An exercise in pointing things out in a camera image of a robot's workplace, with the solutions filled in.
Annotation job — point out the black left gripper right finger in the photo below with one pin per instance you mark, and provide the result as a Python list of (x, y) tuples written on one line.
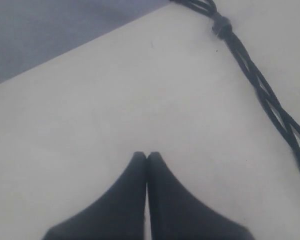
[(175, 214)]

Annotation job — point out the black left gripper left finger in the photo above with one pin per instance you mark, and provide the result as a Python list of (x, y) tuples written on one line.
[(117, 215)]

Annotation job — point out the grey zip tie binding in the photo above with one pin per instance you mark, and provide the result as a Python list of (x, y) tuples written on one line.
[(222, 26)]

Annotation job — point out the white backdrop cloth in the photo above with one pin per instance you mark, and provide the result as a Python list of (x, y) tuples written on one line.
[(33, 32)]

